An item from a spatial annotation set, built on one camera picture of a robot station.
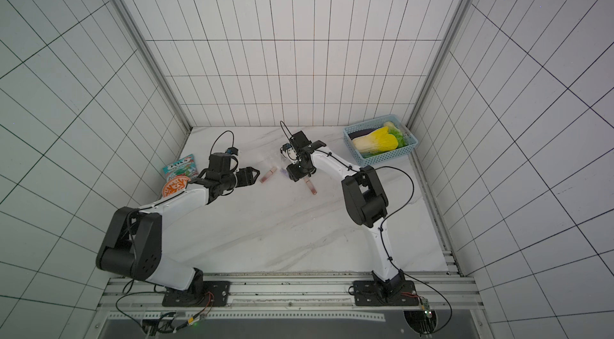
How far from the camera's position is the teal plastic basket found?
102cm

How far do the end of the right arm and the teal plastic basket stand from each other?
288 millimetres

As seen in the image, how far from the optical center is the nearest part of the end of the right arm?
0.73 m
